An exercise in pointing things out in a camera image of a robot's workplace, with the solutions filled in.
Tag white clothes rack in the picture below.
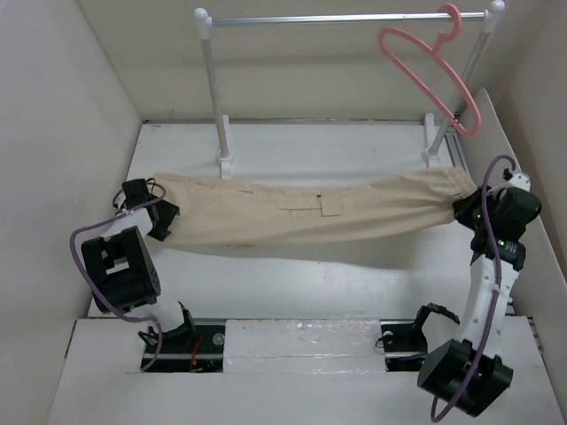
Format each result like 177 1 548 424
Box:
190 1 506 179

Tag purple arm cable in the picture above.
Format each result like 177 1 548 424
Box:
429 154 517 421
70 183 167 371

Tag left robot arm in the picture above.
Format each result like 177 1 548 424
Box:
69 197 180 323

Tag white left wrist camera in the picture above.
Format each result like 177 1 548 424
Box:
119 179 152 210

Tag pink plastic hanger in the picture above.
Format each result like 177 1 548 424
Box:
377 3 483 137

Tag beige trousers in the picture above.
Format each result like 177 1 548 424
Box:
154 167 477 249

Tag aluminium rail right side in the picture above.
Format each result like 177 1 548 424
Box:
445 127 469 173

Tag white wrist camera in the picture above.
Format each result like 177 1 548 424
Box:
502 168 531 192
119 179 152 210

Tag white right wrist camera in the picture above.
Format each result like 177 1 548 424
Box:
502 168 531 192

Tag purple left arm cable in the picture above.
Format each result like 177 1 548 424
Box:
70 183 167 371

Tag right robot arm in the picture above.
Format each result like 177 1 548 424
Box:
417 186 541 417

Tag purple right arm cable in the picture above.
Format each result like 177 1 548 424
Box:
429 154 517 421

